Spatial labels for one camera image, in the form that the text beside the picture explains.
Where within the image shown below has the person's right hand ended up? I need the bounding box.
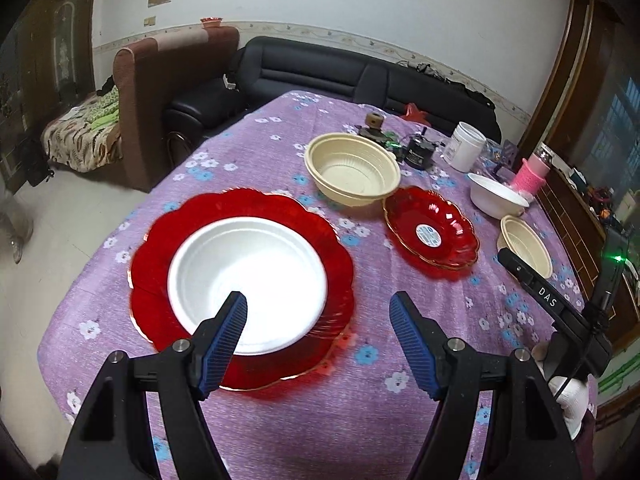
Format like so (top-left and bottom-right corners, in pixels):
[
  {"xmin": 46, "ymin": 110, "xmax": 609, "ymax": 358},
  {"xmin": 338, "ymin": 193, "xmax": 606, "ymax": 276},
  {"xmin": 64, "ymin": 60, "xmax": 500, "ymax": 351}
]
[{"xmin": 531, "ymin": 344, "xmax": 591, "ymax": 441}]

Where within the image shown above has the black leather sofa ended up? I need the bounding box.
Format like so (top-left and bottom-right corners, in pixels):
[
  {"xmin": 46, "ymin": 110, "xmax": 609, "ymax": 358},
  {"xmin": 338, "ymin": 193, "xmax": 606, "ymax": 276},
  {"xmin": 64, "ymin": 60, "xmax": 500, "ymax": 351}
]
[{"xmin": 165, "ymin": 35, "xmax": 502, "ymax": 143}]

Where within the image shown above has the brown wooden cabinet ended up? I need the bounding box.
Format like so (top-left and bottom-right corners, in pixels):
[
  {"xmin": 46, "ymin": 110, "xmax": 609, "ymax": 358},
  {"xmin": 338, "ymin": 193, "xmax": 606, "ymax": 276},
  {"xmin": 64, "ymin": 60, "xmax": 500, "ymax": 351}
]
[{"xmin": 515, "ymin": 0, "xmax": 640, "ymax": 361}]

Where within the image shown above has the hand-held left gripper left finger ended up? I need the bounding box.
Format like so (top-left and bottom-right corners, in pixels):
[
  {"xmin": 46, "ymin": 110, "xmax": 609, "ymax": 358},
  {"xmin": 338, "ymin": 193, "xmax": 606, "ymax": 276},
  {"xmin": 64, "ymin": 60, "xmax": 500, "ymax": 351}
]
[{"xmin": 57, "ymin": 290, "xmax": 249, "ymax": 480}]

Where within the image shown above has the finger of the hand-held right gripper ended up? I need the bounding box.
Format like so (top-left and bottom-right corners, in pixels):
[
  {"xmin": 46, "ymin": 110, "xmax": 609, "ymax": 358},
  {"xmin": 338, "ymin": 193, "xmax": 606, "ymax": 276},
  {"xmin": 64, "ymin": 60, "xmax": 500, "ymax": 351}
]
[{"xmin": 497, "ymin": 248, "xmax": 583, "ymax": 333}]

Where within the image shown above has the small cream plastic bowl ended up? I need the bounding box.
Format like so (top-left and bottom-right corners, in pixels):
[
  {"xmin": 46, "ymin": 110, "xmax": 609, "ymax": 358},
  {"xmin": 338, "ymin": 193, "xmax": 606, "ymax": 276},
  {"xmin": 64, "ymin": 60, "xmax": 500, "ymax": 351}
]
[{"xmin": 496, "ymin": 214, "xmax": 554, "ymax": 281}]

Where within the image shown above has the white foam bowl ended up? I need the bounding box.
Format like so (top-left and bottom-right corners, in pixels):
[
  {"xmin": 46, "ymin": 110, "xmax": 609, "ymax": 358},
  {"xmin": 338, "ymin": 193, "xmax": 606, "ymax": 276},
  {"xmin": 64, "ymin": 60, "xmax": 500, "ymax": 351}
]
[{"xmin": 167, "ymin": 216, "xmax": 329, "ymax": 357}]

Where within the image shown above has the green patterned cloth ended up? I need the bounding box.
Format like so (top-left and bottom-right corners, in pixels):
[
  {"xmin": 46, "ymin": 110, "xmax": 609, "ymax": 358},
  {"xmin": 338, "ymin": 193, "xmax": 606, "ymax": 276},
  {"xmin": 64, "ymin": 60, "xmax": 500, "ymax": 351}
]
[{"xmin": 82, "ymin": 87, "xmax": 121, "ymax": 128}]

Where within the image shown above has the white plastic jar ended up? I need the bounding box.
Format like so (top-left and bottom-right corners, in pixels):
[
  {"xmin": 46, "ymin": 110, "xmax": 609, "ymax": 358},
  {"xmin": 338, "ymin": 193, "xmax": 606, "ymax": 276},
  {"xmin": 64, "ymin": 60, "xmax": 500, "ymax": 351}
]
[{"xmin": 444, "ymin": 121, "xmax": 487, "ymax": 172}]

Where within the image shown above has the brown round spool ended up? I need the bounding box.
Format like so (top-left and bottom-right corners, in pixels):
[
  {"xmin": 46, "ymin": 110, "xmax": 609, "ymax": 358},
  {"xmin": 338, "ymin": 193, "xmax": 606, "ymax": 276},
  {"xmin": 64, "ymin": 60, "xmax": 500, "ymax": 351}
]
[{"xmin": 357, "ymin": 112, "xmax": 388, "ymax": 143}]

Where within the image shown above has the small red glass plate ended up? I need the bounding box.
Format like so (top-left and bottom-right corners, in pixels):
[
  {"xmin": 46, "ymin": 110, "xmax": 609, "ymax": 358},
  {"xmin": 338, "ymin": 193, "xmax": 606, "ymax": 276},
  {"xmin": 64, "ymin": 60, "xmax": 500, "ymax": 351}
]
[{"xmin": 382, "ymin": 185, "xmax": 481, "ymax": 270}]

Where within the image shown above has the black metal teapot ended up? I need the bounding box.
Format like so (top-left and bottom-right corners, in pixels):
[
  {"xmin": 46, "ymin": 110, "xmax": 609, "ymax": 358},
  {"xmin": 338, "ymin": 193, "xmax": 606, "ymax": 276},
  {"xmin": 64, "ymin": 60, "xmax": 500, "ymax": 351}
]
[{"xmin": 402, "ymin": 135, "xmax": 438, "ymax": 168}]

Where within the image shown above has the person's right forearm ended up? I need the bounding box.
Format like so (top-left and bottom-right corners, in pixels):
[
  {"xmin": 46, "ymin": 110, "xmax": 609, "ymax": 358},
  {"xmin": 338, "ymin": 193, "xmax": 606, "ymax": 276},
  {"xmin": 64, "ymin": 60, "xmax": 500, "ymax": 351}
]
[{"xmin": 570, "ymin": 405, "xmax": 601, "ymax": 480}]

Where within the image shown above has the large cream plastic bowl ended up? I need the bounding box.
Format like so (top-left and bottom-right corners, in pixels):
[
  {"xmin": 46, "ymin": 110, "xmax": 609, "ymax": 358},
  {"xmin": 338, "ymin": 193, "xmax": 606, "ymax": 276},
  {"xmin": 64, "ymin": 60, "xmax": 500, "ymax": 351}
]
[{"xmin": 304, "ymin": 132, "xmax": 402, "ymax": 207}]

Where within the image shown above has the cup with pink knit sleeve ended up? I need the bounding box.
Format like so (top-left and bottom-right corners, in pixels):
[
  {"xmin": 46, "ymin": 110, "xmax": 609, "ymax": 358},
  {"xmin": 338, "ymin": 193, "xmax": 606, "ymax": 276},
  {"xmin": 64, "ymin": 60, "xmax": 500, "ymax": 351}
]
[{"xmin": 509, "ymin": 142, "xmax": 553, "ymax": 201}]

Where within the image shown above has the large red glass plate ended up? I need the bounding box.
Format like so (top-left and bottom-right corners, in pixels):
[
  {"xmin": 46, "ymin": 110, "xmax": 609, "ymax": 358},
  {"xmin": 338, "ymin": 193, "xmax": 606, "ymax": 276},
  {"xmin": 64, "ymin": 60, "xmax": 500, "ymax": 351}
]
[{"xmin": 127, "ymin": 187, "xmax": 356, "ymax": 393}]

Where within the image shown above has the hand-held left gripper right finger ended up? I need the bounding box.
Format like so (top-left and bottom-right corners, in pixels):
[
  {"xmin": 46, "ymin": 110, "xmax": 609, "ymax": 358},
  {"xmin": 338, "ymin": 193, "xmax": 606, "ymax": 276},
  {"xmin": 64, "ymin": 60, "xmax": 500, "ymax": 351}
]
[{"xmin": 389, "ymin": 290, "xmax": 583, "ymax": 480}]

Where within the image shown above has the leaf print blanket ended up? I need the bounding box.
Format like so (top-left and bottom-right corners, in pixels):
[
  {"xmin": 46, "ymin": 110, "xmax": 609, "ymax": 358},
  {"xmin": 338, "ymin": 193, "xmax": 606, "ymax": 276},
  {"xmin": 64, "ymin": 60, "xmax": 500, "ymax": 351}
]
[{"xmin": 40, "ymin": 85, "xmax": 123, "ymax": 173}]

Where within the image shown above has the purple floral tablecloth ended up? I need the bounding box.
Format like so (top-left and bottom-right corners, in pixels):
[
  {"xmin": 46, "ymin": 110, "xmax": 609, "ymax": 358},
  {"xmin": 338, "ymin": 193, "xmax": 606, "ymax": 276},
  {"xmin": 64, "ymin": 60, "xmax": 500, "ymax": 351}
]
[{"xmin": 37, "ymin": 90, "xmax": 601, "ymax": 480}]

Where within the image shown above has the black bag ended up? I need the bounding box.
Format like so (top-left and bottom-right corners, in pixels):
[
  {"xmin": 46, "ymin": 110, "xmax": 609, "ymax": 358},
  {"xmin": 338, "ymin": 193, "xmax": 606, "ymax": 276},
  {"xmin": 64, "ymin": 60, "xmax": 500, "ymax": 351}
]
[{"xmin": 22, "ymin": 137, "xmax": 56, "ymax": 188}]

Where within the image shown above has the deep white bowl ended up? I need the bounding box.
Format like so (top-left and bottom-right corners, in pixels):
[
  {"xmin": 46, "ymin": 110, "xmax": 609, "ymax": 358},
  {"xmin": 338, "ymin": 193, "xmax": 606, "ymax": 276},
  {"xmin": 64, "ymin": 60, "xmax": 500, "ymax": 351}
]
[{"xmin": 468, "ymin": 172, "xmax": 531, "ymax": 219}]

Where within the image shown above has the brown armchair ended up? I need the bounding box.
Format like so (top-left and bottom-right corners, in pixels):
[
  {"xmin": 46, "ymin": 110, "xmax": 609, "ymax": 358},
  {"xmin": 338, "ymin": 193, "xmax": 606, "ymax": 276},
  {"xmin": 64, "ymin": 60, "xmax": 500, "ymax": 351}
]
[{"xmin": 112, "ymin": 25, "xmax": 241, "ymax": 193}]

